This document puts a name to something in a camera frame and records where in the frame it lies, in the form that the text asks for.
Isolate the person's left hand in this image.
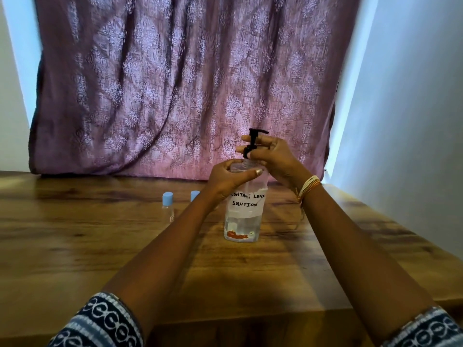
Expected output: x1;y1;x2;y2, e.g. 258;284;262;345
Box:
205;159;264;211

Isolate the person's right hand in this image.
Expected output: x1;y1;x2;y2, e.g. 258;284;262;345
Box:
235;135;313;192

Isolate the black pump dispenser head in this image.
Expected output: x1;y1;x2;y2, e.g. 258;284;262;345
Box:
243;128;270;161

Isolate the clear bottle with white label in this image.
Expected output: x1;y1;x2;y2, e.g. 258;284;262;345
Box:
224;160;269;244

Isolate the person's left forearm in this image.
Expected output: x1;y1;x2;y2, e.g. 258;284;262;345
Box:
102;193;232;340

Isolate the person's right forearm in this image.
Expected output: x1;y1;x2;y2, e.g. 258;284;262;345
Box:
299;182;440;346

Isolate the purple patterned curtain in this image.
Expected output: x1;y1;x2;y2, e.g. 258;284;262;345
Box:
28;0;363;181

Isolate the blue white patterned left sleeve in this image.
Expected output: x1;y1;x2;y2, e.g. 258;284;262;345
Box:
47;292;144;347

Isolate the blue white patterned sleeve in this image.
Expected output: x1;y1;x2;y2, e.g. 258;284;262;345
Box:
380;306;463;347
47;292;144;347

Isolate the blue white patterned right sleeve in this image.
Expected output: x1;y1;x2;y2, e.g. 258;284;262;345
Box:
380;306;463;347

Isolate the thread bracelet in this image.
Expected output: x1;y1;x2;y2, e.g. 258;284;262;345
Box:
297;175;322;207

